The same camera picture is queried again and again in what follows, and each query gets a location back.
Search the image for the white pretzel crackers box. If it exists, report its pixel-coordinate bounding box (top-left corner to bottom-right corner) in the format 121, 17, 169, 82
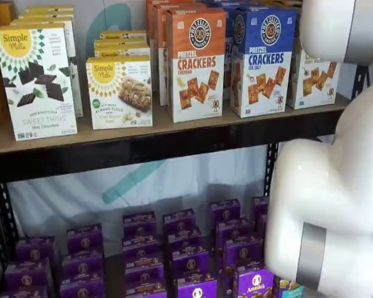
287, 30, 341, 110

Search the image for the black metal shelf beam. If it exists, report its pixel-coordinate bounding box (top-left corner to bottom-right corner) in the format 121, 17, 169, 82
0, 107, 346, 186

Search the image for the wooden shelf board with crackers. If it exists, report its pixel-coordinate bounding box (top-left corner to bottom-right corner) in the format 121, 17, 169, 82
0, 91, 351, 155

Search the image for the purple Annie's snack box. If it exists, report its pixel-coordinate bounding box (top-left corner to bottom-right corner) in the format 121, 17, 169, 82
66, 223, 104, 256
62, 250, 106, 280
0, 284, 49, 298
257, 212, 268, 238
162, 209, 196, 233
251, 195, 270, 224
122, 234, 162, 261
172, 247, 210, 279
17, 237, 57, 265
233, 266, 275, 298
60, 274, 106, 298
123, 253, 165, 283
215, 218, 253, 243
4, 258, 52, 289
224, 236, 265, 271
210, 199, 241, 223
176, 273, 219, 298
167, 228, 203, 253
122, 212, 158, 238
125, 279, 168, 298

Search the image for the Simple Mills almond bar box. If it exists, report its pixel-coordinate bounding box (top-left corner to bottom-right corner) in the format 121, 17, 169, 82
85, 56, 154, 130
94, 46, 152, 61
99, 30, 148, 41
93, 38, 150, 50

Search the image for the blue sea salt pretzel box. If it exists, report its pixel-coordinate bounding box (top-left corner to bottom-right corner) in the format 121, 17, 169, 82
201, 0, 302, 10
223, 7, 237, 100
231, 6, 300, 119

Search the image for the orange cheddar pretzel cracker box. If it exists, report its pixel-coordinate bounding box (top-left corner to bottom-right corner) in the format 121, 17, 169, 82
145, 0, 206, 93
153, 3, 175, 107
165, 6, 228, 124

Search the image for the dark metal shelf unit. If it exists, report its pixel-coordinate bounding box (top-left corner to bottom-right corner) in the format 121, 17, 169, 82
6, 0, 270, 268

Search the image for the Simple Mills Sweet Thins box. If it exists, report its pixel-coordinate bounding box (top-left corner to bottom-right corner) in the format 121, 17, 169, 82
0, 22, 79, 142
24, 4, 75, 14
17, 11, 75, 20
9, 17, 84, 118

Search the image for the purple Annie's boxes group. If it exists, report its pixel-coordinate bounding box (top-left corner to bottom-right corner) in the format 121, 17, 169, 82
46, 248, 237, 298

